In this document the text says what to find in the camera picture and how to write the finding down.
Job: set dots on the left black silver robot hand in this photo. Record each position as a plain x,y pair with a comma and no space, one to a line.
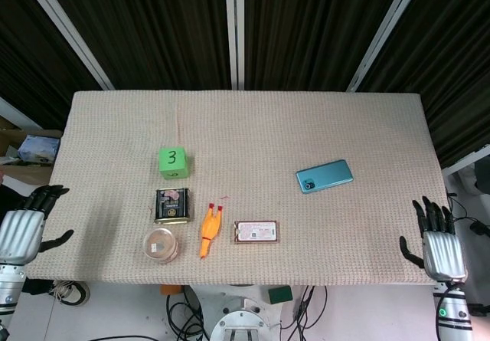
19,233

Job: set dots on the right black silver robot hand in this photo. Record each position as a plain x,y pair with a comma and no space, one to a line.
444,253

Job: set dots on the black teal-backed smartphone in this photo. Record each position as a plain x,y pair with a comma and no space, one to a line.
325,176

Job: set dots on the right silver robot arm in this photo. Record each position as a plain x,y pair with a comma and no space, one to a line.
453,314

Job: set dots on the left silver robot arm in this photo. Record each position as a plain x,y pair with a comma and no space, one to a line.
9,295

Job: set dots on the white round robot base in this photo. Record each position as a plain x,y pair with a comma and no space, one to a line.
241,318

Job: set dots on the white black sneaker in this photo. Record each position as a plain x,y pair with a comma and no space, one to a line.
72,293

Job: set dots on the blue plastic bag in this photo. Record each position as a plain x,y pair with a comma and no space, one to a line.
38,147

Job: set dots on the brown cardboard box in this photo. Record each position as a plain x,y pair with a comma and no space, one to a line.
11,138

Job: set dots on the clear plastic snack tub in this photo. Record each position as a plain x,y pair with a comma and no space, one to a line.
161,245

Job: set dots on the black gold luncheon meat can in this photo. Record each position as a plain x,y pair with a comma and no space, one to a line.
172,205

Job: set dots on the dark green block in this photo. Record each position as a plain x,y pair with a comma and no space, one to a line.
280,294

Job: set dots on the green numbered foam cube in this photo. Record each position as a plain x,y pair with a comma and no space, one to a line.
173,161

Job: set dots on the orange rubber chicken toy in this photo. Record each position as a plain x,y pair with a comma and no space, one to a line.
210,230

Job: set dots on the beige waffle-weave tablecloth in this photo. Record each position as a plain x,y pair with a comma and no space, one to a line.
249,134

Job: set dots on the dark pleated curtain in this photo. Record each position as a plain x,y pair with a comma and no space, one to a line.
153,23

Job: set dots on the white frame bar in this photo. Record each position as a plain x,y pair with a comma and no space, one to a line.
465,162
17,113

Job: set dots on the white frame post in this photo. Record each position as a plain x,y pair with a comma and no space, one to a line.
386,30
234,30
69,30

